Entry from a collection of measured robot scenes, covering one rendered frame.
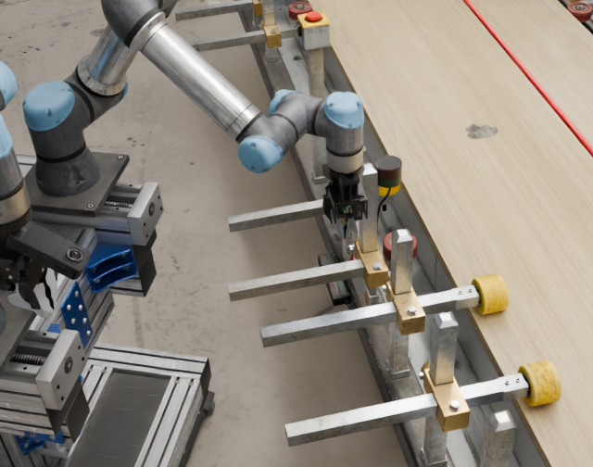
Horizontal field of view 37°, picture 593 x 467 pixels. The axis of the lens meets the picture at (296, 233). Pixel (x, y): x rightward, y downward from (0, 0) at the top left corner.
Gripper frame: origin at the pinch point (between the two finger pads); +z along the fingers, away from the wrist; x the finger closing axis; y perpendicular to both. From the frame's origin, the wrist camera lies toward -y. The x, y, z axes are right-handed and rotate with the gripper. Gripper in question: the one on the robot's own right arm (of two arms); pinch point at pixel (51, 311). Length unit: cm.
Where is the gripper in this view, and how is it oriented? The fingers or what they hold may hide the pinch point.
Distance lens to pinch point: 141.6
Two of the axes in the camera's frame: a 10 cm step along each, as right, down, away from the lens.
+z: 0.5, 7.6, 6.5
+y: -9.8, -1.0, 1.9
